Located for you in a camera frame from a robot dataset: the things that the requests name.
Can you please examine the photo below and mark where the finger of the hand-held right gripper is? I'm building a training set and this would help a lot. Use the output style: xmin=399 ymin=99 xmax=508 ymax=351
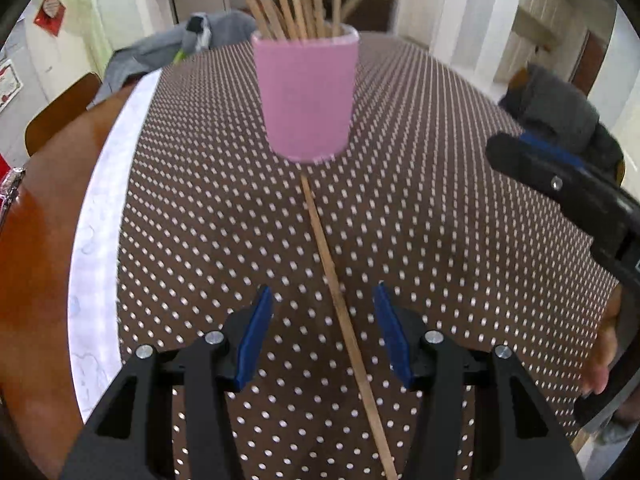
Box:
xmin=519 ymin=131 xmax=618 ymax=186
xmin=486 ymin=132 xmax=640 ymax=252

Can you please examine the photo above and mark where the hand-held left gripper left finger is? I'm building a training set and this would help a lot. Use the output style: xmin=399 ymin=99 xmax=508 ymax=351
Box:
xmin=60 ymin=284 xmax=275 ymax=480

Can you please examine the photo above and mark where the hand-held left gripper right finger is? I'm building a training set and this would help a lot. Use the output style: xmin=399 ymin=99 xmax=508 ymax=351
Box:
xmin=372 ymin=281 xmax=586 ymax=480

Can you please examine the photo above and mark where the long wooden chopstick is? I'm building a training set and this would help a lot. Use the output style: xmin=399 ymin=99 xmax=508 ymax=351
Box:
xmin=299 ymin=174 xmax=399 ymax=480

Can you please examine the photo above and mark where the pink cup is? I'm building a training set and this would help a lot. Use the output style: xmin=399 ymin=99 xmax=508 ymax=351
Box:
xmin=251 ymin=24 xmax=361 ymax=163

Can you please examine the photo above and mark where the bunch of wooden chopsticks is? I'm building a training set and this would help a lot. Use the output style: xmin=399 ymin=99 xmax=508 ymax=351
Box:
xmin=231 ymin=0 xmax=393 ymax=41

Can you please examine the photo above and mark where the person's right hand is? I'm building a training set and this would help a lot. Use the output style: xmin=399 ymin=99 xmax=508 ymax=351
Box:
xmin=581 ymin=284 xmax=624 ymax=396

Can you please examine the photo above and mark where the wooden chair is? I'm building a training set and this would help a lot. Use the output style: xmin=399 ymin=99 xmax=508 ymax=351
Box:
xmin=506 ymin=67 xmax=531 ymax=92
xmin=25 ymin=72 xmax=103 ymax=157

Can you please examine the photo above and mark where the brown wooden door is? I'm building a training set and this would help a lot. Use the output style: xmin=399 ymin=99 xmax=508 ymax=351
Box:
xmin=570 ymin=30 xmax=603 ymax=96

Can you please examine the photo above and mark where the brown polka dot tablecloth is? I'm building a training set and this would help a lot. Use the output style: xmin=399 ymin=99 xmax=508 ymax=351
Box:
xmin=116 ymin=32 xmax=623 ymax=480

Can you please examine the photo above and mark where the white cabinet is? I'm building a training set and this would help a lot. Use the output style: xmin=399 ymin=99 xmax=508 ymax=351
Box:
xmin=492 ymin=0 xmax=571 ymax=91

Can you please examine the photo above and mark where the white patterned table cover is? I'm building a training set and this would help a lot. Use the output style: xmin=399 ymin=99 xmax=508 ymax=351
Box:
xmin=67 ymin=67 xmax=163 ymax=423

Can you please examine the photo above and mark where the white door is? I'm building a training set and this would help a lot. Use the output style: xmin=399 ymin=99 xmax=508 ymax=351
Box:
xmin=395 ymin=0 xmax=451 ymax=48

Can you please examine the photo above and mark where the dark wooden desk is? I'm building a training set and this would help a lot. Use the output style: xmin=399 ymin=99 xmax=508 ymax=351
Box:
xmin=320 ymin=0 xmax=396 ymax=33

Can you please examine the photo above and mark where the grey jacket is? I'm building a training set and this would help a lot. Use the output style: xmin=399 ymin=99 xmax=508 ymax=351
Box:
xmin=102 ymin=11 xmax=261 ymax=98

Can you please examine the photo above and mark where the black white green cloth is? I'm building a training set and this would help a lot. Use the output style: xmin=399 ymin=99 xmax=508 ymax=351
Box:
xmin=172 ymin=14 xmax=213 ymax=63

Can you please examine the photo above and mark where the green curtain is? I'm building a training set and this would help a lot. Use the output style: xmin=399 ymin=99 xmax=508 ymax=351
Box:
xmin=50 ymin=0 xmax=113 ymax=78

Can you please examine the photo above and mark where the wall of award certificates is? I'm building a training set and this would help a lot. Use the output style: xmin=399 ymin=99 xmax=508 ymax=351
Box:
xmin=0 ymin=57 xmax=25 ymax=113

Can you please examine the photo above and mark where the red diamond wall decoration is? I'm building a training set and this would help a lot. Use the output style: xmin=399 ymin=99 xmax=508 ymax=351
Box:
xmin=33 ymin=0 xmax=67 ymax=37

